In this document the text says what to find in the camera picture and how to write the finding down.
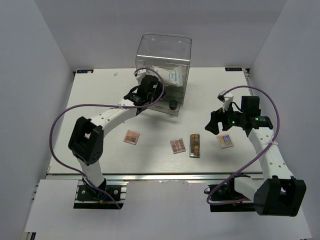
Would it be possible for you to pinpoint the nine-pan pink eyeshadow palette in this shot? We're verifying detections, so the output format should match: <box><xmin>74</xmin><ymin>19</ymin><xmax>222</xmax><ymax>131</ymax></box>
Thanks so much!
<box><xmin>170</xmin><ymin>138</ymin><xmax>186</xmax><ymax>154</ymax></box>

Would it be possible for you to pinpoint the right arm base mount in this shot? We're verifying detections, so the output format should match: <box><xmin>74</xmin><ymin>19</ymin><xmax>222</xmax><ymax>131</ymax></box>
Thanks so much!
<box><xmin>210</xmin><ymin>182</ymin><xmax>255</xmax><ymax>213</ymax></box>

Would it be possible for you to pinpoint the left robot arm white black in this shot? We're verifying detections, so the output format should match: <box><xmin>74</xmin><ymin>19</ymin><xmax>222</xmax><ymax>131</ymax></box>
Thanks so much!
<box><xmin>68</xmin><ymin>74</ymin><xmax>164</xmax><ymax>200</ymax></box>

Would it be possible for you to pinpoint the blue table label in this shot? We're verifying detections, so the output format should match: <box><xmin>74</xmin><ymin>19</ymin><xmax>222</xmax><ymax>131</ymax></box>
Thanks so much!
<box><xmin>76</xmin><ymin>69</ymin><xmax>94</xmax><ymax>74</ymax></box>
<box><xmin>224</xmin><ymin>67</ymin><xmax>243</xmax><ymax>72</ymax></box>

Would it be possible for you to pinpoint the right blue table label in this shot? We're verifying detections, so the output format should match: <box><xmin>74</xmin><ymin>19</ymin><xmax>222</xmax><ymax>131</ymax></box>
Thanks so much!
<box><xmin>224</xmin><ymin>67</ymin><xmax>243</xmax><ymax>72</ymax></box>

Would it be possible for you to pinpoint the cotton pad pack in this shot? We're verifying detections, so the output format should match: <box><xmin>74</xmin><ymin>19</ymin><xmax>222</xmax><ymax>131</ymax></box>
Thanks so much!
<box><xmin>153</xmin><ymin>66</ymin><xmax>175</xmax><ymax>84</ymax></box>
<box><xmin>165</xmin><ymin>66</ymin><xmax>183</xmax><ymax>87</ymax></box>

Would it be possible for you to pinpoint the aluminium table rail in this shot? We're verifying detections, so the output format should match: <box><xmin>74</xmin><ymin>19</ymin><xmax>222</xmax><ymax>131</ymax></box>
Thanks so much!
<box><xmin>44</xmin><ymin>173</ymin><xmax>263</xmax><ymax>183</ymax></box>

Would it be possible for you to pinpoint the clear acrylic drawer organizer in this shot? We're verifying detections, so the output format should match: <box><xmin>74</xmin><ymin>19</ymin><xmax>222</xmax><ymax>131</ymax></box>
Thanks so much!
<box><xmin>135</xmin><ymin>32</ymin><xmax>192</xmax><ymax>116</ymax></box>

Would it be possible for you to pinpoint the left blue table label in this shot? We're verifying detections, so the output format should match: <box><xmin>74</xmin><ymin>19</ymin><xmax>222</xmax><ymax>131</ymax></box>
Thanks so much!
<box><xmin>76</xmin><ymin>69</ymin><xmax>94</xmax><ymax>74</ymax></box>

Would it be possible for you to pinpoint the long brown eyeshadow palette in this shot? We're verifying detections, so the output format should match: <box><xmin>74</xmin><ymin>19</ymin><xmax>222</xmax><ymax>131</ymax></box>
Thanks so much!
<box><xmin>189</xmin><ymin>133</ymin><xmax>200</xmax><ymax>158</ymax></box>

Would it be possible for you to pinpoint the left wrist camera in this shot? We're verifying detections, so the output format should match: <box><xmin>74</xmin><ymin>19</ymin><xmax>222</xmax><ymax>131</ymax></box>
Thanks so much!
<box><xmin>134</xmin><ymin>69</ymin><xmax>148</xmax><ymax>85</ymax></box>

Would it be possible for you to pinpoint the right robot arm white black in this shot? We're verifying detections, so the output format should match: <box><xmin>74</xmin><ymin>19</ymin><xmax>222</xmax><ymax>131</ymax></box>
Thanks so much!
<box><xmin>205</xmin><ymin>93</ymin><xmax>307</xmax><ymax>217</ymax></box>

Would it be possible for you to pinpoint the black jar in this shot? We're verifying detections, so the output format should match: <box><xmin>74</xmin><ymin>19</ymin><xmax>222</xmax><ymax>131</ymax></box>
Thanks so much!
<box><xmin>168</xmin><ymin>100</ymin><xmax>178</xmax><ymax>110</ymax></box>

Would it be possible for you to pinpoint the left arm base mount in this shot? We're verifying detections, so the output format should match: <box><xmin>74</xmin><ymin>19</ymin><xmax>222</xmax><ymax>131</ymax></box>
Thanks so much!
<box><xmin>73</xmin><ymin>179</ymin><xmax>127</xmax><ymax>210</ymax></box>

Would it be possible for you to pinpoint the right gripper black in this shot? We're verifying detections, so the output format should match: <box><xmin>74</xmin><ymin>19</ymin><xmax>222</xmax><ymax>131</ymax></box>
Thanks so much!
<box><xmin>204</xmin><ymin>101</ymin><xmax>246</xmax><ymax>135</ymax></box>

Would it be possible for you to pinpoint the pink blush compact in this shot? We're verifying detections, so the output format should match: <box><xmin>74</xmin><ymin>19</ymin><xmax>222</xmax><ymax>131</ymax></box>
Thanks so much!
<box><xmin>84</xmin><ymin>133</ymin><xmax>91</xmax><ymax>139</ymax></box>

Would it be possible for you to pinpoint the four-pan brown eyeshadow palette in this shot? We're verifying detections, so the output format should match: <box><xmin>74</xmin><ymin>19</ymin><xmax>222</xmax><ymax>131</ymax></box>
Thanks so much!
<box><xmin>123</xmin><ymin>130</ymin><xmax>140</xmax><ymax>145</ymax></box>

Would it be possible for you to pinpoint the colourful pastel eyeshadow palette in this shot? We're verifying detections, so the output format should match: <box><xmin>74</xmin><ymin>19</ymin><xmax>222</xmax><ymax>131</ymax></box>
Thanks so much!
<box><xmin>216</xmin><ymin>134</ymin><xmax>234</xmax><ymax>149</ymax></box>

